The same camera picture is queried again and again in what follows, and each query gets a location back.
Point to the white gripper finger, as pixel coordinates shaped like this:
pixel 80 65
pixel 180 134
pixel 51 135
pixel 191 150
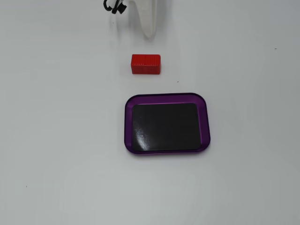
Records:
pixel 147 16

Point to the red textured cube block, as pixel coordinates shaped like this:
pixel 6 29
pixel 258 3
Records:
pixel 145 63

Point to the purple tray with black mat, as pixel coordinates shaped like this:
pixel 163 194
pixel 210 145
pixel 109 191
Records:
pixel 166 124

